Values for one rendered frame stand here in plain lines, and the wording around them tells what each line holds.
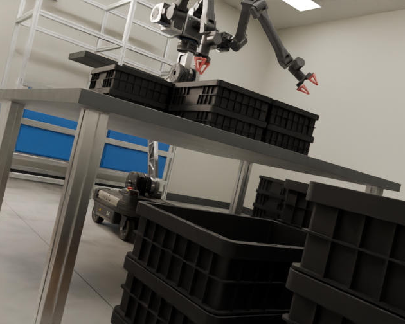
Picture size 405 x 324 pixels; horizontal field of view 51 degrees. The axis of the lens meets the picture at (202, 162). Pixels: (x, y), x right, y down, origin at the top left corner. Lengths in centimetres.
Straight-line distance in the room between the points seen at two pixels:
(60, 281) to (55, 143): 287
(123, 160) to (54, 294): 314
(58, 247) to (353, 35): 502
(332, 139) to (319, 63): 108
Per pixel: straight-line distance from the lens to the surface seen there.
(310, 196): 53
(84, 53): 416
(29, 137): 398
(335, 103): 556
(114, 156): 426
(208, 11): 243
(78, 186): 119
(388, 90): 523
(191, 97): 191
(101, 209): 296
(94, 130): 119
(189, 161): 578
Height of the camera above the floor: 59
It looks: level
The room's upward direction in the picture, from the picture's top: 13 degrees clockwise
